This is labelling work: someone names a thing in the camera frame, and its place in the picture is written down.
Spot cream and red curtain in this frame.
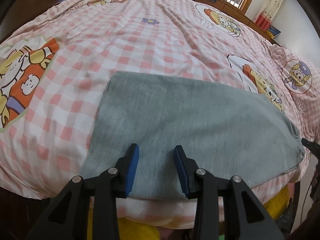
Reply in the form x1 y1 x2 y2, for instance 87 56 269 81
253 0 284 31

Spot pink checkered cartoon bedsheet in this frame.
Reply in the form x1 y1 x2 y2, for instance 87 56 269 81
0 0 317 230

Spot yellow garment of person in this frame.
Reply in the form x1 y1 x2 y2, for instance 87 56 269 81
87 184 291 240

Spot grey pants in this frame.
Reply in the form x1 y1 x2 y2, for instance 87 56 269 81
80 72 305 200

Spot pink cartoon pillow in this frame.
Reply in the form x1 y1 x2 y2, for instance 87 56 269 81
268 45 319 140

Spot wooden window side cabinet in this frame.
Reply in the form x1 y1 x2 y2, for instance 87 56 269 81
193 0 279 46

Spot blue book on cabinet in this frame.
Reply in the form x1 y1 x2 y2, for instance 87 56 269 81
265 25 281 38

